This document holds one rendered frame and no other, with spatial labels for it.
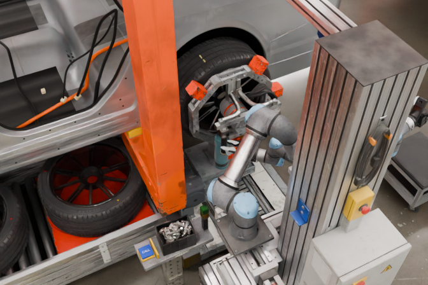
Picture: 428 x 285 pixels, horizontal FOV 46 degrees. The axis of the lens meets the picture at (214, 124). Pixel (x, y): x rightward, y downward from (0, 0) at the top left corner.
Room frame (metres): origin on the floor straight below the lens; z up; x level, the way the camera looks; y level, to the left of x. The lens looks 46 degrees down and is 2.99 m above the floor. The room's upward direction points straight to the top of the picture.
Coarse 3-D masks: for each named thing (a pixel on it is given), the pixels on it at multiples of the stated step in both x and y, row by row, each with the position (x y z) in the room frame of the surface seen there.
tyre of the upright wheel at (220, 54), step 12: (192, 48) 2.37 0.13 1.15; (204, 48) 2.35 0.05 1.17; (216, 48) 2.34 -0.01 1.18; (228, 48) 2.35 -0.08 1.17; (240, 48) 2.37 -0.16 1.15; (180, 60) 2.32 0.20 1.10; (192, 60) 2.28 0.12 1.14; (204, 60) 2.25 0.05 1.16; (216, 60) 2.23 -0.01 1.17; (228, 60) 2.24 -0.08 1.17; (240, 60) 2.27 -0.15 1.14; (180, 72) 2.25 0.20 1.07; (192, 72) 2.20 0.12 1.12; (204, 72) 2.18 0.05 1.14; (216, 72) 2.20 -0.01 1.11; (264, 72) 2.35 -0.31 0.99; (180, 84) 2.18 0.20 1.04; (180, 96) 2.12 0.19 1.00; (180, 108) 2.09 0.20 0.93; (216, 132) 2.20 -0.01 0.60
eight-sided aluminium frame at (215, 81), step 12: (228, 72) 2.20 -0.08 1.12; (240, 72) 2.20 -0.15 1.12; (252, 72) 2.21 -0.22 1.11; (216, 84) 2.10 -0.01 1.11; (204, 96) 2.07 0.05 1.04; (264, 96) 2.27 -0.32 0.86; (192, 108) 2.05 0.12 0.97; (192, 120) 2.04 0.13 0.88; (192, 132) 2.05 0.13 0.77; (204, 132) 2.12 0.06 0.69
